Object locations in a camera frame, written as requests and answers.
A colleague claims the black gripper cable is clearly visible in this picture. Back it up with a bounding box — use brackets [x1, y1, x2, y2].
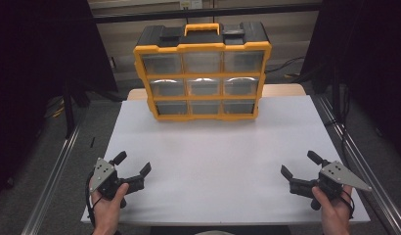
[339, 189, 356, 219]
[85, 170, 104, 228]

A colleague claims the black horizontal bar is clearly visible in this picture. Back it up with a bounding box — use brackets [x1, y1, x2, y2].
[90, 3, 324, 24]

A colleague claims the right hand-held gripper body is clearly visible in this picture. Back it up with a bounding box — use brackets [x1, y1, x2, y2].
[289, 160, 374, 212]

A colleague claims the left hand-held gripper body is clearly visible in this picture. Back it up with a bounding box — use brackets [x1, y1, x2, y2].
[89, 157, 146, 210]

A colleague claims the yellow floor cable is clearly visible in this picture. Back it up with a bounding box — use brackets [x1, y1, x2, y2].
[51, 99, 66, 118]

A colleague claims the black metal stand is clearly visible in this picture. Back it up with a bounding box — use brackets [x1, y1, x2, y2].
[63, 77, 92, 140]

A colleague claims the person's left hand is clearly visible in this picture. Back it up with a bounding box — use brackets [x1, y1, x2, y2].
[89, 182, 130, 235]

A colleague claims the set of clear organizer drawers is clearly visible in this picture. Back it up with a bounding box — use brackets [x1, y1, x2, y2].
[141, 52, 265, 116]

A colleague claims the white table cover board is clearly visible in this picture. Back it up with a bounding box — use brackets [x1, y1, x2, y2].
[80, 95, 372, 226]

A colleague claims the white wall outlet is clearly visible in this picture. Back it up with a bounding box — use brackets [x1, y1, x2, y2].
[179, 0, 203, 10]

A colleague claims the aluminium floor rail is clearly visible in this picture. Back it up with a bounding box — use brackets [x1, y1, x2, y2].
[21, 125, 82, 235]
[314, 94, 401, 235]

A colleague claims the black floor cable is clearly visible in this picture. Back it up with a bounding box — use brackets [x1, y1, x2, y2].
[265, 56, 305, 74]

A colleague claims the black cable along rail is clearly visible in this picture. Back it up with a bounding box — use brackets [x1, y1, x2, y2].
[324, 84, 353, 161]

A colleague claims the black curtain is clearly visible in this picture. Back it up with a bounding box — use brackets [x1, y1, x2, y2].
[300, 0, 401, 161]
[0, 0, 118, 204]

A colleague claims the yellow and black drawer organizer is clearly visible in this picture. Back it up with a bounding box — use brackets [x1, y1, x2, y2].
[133, 22, 273, 122]

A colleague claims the person's right hand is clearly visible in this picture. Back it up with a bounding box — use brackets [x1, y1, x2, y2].
[311, 184, 354, 235]

